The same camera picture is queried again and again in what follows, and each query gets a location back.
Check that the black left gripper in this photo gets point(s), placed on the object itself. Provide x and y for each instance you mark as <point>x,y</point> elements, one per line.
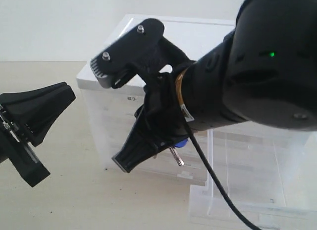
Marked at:
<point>35,110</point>

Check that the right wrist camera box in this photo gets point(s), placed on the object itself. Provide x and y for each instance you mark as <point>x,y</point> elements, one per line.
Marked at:
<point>138,51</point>

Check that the middle wide clear drawer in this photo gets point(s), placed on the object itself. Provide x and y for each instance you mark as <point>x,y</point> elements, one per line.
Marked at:
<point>114,140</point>

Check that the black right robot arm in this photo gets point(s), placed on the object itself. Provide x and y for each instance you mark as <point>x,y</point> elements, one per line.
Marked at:
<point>264,71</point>

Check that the bottom wide clear drawer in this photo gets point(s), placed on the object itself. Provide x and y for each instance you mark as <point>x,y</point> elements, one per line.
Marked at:
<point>183,173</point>

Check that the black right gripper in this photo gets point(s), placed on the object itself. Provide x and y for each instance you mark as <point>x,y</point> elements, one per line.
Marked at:
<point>158,124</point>

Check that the wide clear drawer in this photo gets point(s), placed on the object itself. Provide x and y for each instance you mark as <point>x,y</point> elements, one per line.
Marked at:
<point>114,140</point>
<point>183,173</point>

